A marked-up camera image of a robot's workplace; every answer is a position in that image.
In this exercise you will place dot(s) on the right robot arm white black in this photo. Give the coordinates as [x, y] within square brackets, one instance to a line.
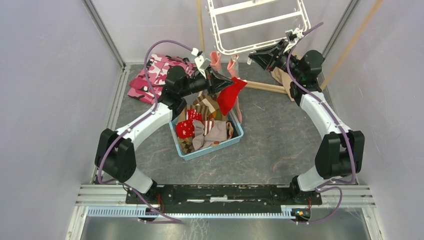
[340, 154]

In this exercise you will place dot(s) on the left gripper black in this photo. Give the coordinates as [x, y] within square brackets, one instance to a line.
[215, 84]

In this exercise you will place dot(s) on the beige cloth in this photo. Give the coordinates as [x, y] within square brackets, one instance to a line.
[278, 73]

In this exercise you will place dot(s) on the brown beige socks pile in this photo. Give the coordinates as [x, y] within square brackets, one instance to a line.
[214, 128]

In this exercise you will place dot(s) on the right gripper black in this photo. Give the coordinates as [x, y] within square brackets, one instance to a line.
[263, 58]

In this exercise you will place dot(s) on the pink sock green patches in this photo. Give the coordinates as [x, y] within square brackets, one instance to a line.
[216, 64]

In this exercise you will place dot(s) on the pink camouflage cloth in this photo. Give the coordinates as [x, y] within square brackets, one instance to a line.
[148, 84]

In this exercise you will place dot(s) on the red sock white trim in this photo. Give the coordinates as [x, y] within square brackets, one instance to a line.
[224, 99]

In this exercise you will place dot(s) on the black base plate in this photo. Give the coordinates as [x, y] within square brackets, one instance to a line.
[229, 199]

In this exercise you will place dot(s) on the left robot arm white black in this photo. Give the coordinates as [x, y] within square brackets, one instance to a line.
[115, 153]

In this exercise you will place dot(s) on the red sock white stars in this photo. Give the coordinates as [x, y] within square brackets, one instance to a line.
[185, 129]

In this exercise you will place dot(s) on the blue plastic basket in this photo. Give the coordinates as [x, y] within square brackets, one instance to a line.
[237, 135]

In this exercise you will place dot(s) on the white clip hanger frame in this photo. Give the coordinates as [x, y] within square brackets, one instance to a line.
[240, 27]

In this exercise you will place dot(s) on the wooden hanger stand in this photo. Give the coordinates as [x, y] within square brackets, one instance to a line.
[326, 81]

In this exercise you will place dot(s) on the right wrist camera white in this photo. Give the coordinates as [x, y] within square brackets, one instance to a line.
[294, 35]

